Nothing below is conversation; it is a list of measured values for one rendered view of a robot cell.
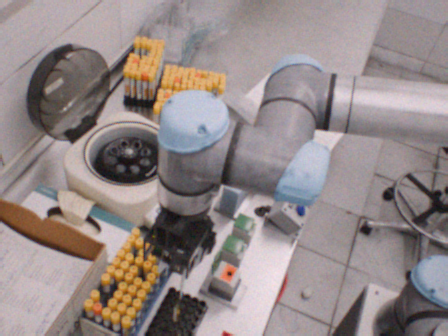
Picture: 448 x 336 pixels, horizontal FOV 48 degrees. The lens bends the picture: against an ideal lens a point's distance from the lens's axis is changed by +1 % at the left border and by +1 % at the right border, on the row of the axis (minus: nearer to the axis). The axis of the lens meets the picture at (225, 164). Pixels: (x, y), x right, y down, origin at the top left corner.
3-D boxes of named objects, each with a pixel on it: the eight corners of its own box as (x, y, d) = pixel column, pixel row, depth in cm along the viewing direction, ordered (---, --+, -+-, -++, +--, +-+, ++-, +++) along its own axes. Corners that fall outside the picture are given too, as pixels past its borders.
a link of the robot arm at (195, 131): (227, 143, 51) (147, 121, 51) (215, 207, 59) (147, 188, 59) (244, 95, 56) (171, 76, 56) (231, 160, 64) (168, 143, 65)
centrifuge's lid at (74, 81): (29, 76, 95) (-1, 63, 98) (58, 168, 113) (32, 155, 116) (104, 28, 109) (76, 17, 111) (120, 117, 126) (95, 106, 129)
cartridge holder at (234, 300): (237, 310, 104) (239, 302, 102) (198, 291, 106) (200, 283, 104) (247, 289, 108) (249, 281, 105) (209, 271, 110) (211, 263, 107)
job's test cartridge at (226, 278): (229, 300, 104) (234, 285, 100) (209, 290, 105) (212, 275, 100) (237, 284, 107) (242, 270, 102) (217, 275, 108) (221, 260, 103)
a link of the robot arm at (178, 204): (174, 143, 65) (231, 166, 63) (173, 166, 68) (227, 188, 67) (146, 182, 60) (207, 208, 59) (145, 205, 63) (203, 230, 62)
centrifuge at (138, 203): (154, 253, 111) (155, 222, 102) (53, 190, 119) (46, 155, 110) (212, 186, 126) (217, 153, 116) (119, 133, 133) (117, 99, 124)
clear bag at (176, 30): (184, 85, 150) (189, 32, 136) (128, 73, 150) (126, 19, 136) (200, 36, 167) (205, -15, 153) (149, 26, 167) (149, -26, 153)
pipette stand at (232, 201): (238, 222, 119) (244, 196, 112) (212, 209, 121) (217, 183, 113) (256, 194, 126) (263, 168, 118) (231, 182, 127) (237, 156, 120)
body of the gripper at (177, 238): (141, 260, 71) (140, 211, 62) (169, 217, 77) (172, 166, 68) (189, 283, 70) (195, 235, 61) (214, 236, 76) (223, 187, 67)
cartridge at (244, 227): (247, 249, 115) (252, 233, 110) (228, 241, 115) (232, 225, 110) (253, 236, 117) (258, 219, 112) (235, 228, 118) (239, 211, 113)
